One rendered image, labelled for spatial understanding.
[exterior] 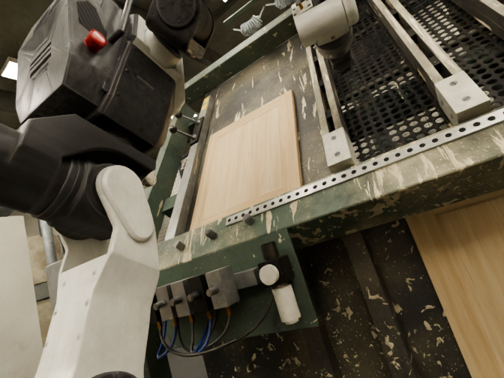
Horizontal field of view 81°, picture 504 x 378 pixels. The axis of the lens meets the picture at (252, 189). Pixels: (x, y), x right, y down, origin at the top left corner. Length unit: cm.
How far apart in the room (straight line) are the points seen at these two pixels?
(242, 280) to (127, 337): 33
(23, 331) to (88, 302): 397
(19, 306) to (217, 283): 385
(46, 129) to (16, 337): 399
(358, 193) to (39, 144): 61
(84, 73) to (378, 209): 65
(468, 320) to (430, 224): 25
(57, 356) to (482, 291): 92
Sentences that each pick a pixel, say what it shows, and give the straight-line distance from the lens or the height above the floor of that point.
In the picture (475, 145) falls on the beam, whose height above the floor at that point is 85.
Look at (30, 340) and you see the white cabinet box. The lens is 450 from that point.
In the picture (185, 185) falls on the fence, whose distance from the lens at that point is 123.
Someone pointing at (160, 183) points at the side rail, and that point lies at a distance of 148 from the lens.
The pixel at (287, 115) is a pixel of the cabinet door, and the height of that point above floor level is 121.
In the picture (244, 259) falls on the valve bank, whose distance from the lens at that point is 82.
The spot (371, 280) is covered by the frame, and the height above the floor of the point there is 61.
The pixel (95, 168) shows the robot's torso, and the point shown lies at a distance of 58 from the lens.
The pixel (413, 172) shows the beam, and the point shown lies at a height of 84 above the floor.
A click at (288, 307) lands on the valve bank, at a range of 72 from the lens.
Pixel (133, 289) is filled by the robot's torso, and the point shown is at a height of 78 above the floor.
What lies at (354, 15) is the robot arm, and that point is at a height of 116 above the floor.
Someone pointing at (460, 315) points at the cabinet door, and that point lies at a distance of 99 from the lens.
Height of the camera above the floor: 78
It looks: 11 degrees up
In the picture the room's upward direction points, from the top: 18 degrees counter-clockwise
